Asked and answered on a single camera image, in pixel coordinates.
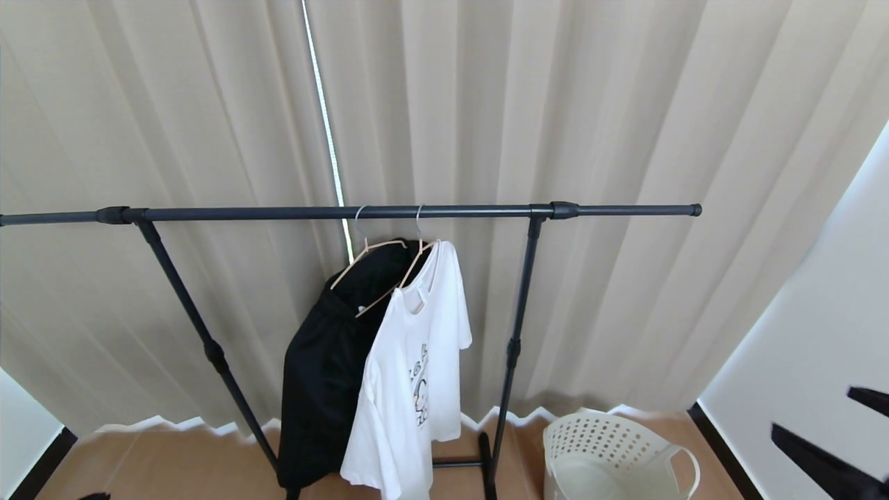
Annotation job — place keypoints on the pink clothes hanger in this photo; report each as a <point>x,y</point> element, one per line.
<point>366,244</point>
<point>421,243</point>

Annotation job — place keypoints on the beige curtain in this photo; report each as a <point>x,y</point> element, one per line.
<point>173,104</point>

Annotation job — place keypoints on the white laundry basket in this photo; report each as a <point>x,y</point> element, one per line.
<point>597,444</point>

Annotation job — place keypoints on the white garment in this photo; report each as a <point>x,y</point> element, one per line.
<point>444,312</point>

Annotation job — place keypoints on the black shorts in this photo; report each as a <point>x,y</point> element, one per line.
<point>326,382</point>

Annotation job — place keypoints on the black clothes rack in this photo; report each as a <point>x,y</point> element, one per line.
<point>278,212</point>

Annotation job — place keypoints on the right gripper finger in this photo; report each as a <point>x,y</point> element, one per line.
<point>875,401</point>
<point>840,476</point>

